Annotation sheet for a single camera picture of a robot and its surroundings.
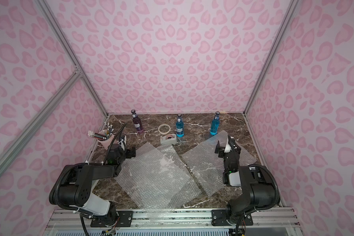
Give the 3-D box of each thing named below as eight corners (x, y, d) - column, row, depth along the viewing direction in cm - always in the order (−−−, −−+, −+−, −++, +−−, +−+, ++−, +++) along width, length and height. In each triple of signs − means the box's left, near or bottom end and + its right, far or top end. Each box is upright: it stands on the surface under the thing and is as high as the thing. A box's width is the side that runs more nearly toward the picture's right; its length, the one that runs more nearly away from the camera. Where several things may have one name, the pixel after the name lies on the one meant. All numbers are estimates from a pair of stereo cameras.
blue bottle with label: (177, 138, 107) (176, 121, 92) (175, 131, 111) (174, 114, 97) (183, 137, 108) (183, 120, 93) (181, 130, 112) (181, 113, 97)
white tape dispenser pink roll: (160, 144, 102) (159, 141, 100) (161, 136, 106) (160, 134, 104) (176, 144, 102) (176, 141, 99) (176, 136, 106) (176, 133, 104)
